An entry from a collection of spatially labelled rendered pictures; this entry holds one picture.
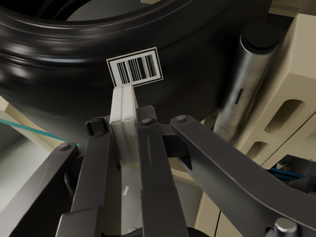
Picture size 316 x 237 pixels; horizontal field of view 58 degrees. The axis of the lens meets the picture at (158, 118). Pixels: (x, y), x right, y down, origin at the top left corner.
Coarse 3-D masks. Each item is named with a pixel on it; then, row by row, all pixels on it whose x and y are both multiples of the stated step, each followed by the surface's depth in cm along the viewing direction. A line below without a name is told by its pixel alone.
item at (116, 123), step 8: (120, 88) 21; (120, 96) 19; (112, 104) 19; (120, 104) 18; (112, 112) 17; (120, 112) 17; (112, 120) 16; (120, 120) 16; (112, 128) 16; (120, 128) 16; (120, 136) 16; (120, 144) 16; (128, 144) 16; (120, 152) 16; (128, 152) 16; (120, 160) 17; (128, 160) 17
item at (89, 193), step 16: (96, 128) 15; (96, 144) 14; (96, 160) 13; (112, 160) 14; (80, 176) 12; (96, 176) 12; (112, 176) 13; (80, 192) 11; (96, 192) 11; (112, 192) 12; (80, 208) 10; (96, 208) 9; (112, 208) 11; (64, 224) 9; (80, 224) 8; (96, 224) 8; (112, 224) 11
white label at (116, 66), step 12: (156, 48) 33; (108, 60) 33; (120, 60) 33; (132, 60) 33; (144, 60) 34; (156, 60) 34; (120, 72) 34; (132, 72) 34; (144, 72) 34; (156, 72) 34; (120, 84) 34; (132, 84) 34
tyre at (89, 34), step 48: (0, 0) 61; (48, 0) 72; (192, 0) 35; (240, 0) 36; (0, 48) 35; (48, 48) 34; (96, 48) 33; (144, 48) 33; (192, 48) 35; (48, 96) 36; (96, 96) 35; (144, 96) 36; (192, 96) 41
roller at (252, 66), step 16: (256, 32) 33; (272, 32) 33; (240, 48) 35; (256, 48) 33; (272, 48) 33; (240, 64) 37; (256, 64) 35; (240, 80) 39; (256, 80) 39; (224, 96) 47; (240, 96) 43; (224, 112) 50; (240, 112) 48; (224, 128) 55
